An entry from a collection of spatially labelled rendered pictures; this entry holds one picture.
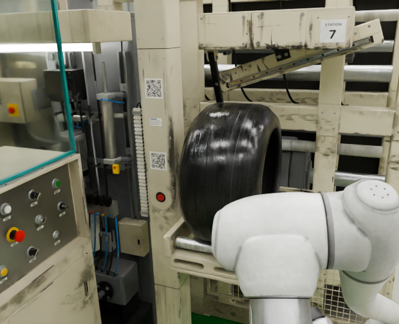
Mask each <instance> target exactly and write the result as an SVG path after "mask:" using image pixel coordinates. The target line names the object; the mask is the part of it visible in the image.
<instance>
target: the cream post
mask: <svg viewBox="0 0 399 324"><path fill-rule="evenodd" d="M134 9H135V26H136V43H137V48H138V49H137V53H138V70H139V79H140V96H141V106H142V123H143V132H144V149H145V165H146V175H147V193H148V202H149V217H150V229H151V245H152V255H153V272H154V290H155V299H156V316H157V324H191V307H190V275H189V274H185V273H180V272H176V271H171V270H170V258H168V257H165V254H164V243H163V237H164V235H165V234H166V233H167V232H168V231H169V230H170V229H171V228H172V227H173V226H174V225H175V224H176V223H177V222H178V221H179V220H180V219H181V218H182V217H183V216H182V214H181V210H180V203H179V197H178V173H179V166H180V158H181V152H182V148H183V143H184V126H183V94H182V77H181V48H180V47H181V44H180V12H179V0H134ZM145 78H162V86H163V98H146V97H145ZM150 118H161V119H162V126H154V125H151V123H150ZM149 151H151V152H164V153H166V157H167V170H157V169H151V164H150V153H149ZM158 194H162V195H163V196H164V200H162V201H159V200H158V198H157V195H158Z"/></svg>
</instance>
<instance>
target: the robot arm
mask: <svg viewBox="0 0 399 324"><path fill-rule="evenodd" d="M212 252H213V255H214V257H215V258H216V260H217V262H218V264H219V265H220V266H221V267H223V268H224V269H226V270H227V271H234V272H235V273H236V277H237V280H238V282H239V287H240V289H241V291H242V293H243V294H244V296H245V297H249V304H248V305H249V324H333V323H332V322H331V320H330V319H329V318H325V316H324V315H323V313H322V312H321V310H320V309H319V308H318V307H317V306H312V307H311V306H310V297H313V295H314V293H315V290H316V288H317V281H318V278H319V270H321V269H334V270H339V275H340V285H341V290H342V295H343V298H344V301H345V302H346V304H347V305H348V307H349V308H350V309H351V310H352V311H353V312H355V313H357V314H358V315H360V316H363V317H366V318H369V319H368V320H367V321H366V322H365V323H364V324H399V304H397V303H396V302H394V301H393V300H390V299H389V298H386V297H385V296H382V295H381V294H378V292H379V291H380V289H381V288H382V286H383V285H384V284H385V283H386V281H388V279H389V278H390V277H391V275H392V273H393V271H394V269H395V267H396V265H397V264H398V262H399V196H398V194H397V192H396V190H395V189H394V188H393V187H392V186H390V185H389V184H387V183H385V182H382V181H377V180H372V179H365V180H361V181H358V182H356V183H353V184H351V185H349V186H347V187H345V189H344V191H339V192H329V193H305V192H285V193H268V194H262V195H254V196H250V197H245V198H242V199H239V200H237V201H234V202H232V203H230V204H228V205H226V206H225V207H224V208H223V209H221V210H220V211H218V212H217V213H216V214H215V217H214V222H213V226H212Z"/></svg>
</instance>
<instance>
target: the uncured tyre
mask: <svg viewBox="0 0 399 324"><path fill-rule="evenodd" d="M281 166H282V136H281V126H280V122H279V119H278V117H277V116H276V115H275V113H274V112H273V111H272V110H271V109H270V108H269V107H267V106H265V105H261V104H259V103H228V102H218V103H213V104H210V105H208V106H207V107H206V108H204V110H202V111H201V112H200V113H199V114H198V115H197V117H195V119H194V120H193V122H192V123H191V125H190V127H189V129H188V132H187V135H186V137H185V141H184V143H183V148H182V152H181V158H180V166H179V173H178V197H179V203H180V210H181V214H182V216H183V219H184V221H185V223H186V224H187V225H188V227H189V229H190V230H191V231H192V233H193V234H194V235H195V236H196V237H198V238H200V239H202V240H204V241H209V242H212V226H213V222H214V217H215V214H216V213H217V212H218V211H220V210H221V209H223V208H224V207H225V206H226V205H228V204H230V203H232V202H234V201H237V200H239V199H242V198H245V197H250V196H254V195H262V194H274V193H279V187H280V180H281Z"/></svg>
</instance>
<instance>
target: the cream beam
mask: <svg viewBox="0 0 399 324"><path fill-rule="evenodd" d="M330 19H347V23H346V37H345V42H319V39H320V20H330ZM197 21H198V49H199V50H270V49H335V48H351V45H353V32H354V25H355V7H354V6H344V7H329V8H301V9H287V10H260V11H245V12H218V13H198V14H197Z"/></svg>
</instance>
